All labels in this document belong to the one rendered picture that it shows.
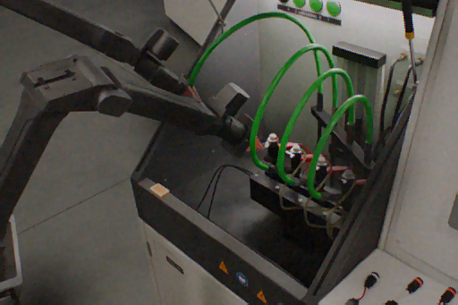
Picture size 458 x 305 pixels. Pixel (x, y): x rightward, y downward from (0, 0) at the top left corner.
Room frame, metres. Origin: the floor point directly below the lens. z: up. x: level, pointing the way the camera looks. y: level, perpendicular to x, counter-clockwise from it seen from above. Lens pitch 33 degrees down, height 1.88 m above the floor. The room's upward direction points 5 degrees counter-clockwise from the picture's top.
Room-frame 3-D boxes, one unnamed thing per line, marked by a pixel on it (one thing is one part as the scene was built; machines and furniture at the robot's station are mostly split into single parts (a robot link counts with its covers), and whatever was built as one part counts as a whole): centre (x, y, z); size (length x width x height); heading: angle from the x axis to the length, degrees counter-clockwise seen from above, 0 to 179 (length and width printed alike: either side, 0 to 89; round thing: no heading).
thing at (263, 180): (1.05, -0.20, 0.91); 0.34 x 0.10 x 0.15; 40
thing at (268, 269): (0.98, 0.05, 0.87); 0.62 x 0.04 x 0.16; 40
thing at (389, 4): (1.31, -0.33, 1.43); 0.54 x 0.03 x 0.02; 40
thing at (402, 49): (1.12, -0.48, 1.20); 0.13 x 0.03 x 0.31; 40
